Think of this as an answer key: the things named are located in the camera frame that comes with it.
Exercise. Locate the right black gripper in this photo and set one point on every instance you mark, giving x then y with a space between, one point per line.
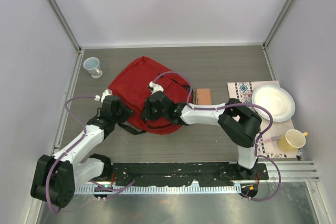
146 115

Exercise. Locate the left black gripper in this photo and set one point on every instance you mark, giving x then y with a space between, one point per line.
127 113

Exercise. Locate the red backpack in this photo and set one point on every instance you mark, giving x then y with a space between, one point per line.
131 86

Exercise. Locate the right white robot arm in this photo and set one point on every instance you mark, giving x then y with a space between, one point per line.
237 120

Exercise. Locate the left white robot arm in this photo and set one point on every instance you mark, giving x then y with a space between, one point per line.
58 176

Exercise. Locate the tan leather wallet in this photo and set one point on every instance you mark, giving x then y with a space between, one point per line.
203 96

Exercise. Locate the translucent plastic cup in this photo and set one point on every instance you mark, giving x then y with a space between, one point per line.
92 66

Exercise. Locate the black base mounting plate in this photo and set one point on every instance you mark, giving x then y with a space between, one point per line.
180 174

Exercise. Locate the patterned cloth placemat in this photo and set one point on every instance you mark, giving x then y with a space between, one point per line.
268 144

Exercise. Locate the white paper plate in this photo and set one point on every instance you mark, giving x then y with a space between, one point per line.
276 100

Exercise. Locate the cream yellow mug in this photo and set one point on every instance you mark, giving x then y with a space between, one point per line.
292 140

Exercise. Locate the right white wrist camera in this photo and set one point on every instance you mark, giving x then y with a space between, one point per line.
154 87

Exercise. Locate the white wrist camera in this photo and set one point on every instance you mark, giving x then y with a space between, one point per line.
105 93
154 87

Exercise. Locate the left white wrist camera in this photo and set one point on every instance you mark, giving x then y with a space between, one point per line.
105 93

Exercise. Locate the slotted cable duct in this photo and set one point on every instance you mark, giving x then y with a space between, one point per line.
194 188

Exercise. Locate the aluminium frame rail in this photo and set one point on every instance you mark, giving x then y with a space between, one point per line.
288 171

